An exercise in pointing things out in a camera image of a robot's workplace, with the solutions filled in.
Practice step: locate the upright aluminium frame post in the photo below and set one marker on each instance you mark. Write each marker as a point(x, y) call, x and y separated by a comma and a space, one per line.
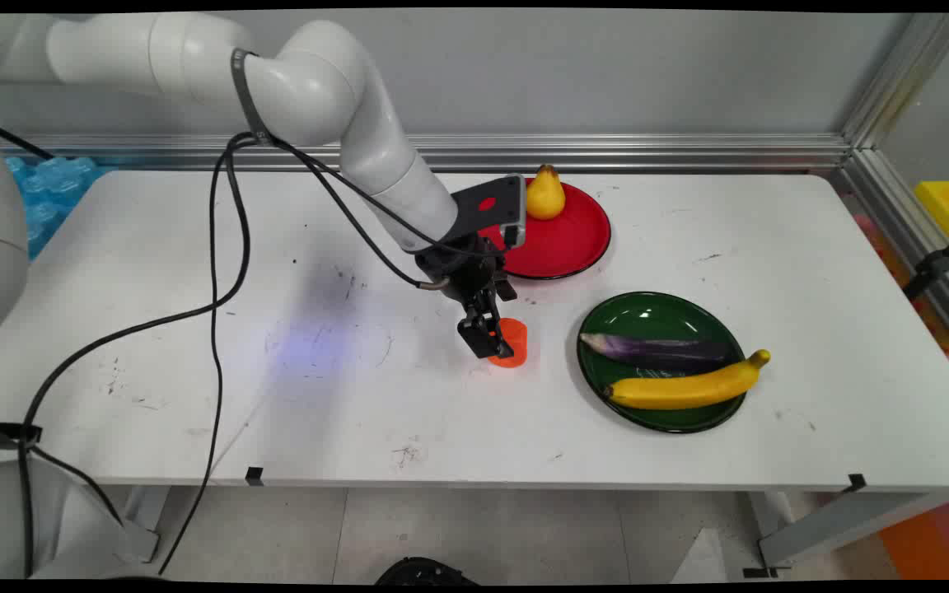
point(903, 78)

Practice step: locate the side aluminium frame rail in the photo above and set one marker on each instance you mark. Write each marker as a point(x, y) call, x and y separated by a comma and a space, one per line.
point(911, 239)

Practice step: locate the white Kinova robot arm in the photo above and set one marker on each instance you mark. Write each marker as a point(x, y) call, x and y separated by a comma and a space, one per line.
point(318, 78)

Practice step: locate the orange plastic cup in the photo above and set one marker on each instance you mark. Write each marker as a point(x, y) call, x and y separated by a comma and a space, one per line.
point(516, 342)

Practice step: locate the purple eggplant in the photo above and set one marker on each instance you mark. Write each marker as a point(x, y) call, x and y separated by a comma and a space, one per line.
point(664, 350)

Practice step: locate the red round plate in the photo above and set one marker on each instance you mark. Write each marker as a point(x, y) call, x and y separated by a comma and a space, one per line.
point(565, 239)

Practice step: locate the blue bubble wrap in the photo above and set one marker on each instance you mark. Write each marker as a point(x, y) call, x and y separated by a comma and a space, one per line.
point(50, 189)

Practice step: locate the yellow pear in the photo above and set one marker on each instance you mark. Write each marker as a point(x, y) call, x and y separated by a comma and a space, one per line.
point(544, 198)

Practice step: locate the green round plate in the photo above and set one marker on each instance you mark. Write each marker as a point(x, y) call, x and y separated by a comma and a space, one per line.
point(647, 317)

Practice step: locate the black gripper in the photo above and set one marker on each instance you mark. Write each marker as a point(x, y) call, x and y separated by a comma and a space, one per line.
point(466, 268)

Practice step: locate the horizontal aluminium frame rail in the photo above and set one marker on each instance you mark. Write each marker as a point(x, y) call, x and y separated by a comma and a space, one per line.
point(606, 152)

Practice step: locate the black table edge clip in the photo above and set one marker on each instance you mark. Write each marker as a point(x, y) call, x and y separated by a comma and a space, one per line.
point(254, 476)
point(857, 483)

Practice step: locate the yellow plastic box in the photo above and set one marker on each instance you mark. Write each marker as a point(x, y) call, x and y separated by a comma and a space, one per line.
point(948, 206)

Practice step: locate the yellow banana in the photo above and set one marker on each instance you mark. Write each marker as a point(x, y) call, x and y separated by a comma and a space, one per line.
point(680, 389)

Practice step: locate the orange floor box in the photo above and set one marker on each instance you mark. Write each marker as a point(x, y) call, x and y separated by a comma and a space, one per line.
point(936, 539)

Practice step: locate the grey table leg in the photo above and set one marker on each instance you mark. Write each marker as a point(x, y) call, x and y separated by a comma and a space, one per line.
point(837, 523)
point(145, 519)

